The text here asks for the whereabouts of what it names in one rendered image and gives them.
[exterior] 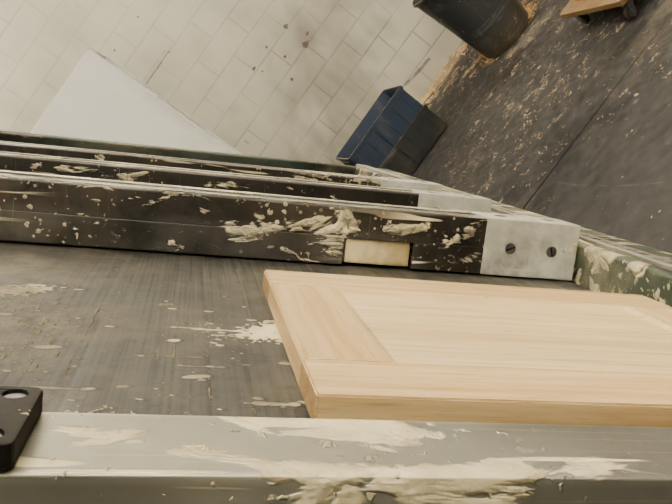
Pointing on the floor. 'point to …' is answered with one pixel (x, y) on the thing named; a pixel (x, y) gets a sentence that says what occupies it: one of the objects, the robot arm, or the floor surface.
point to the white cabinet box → (121, 111)
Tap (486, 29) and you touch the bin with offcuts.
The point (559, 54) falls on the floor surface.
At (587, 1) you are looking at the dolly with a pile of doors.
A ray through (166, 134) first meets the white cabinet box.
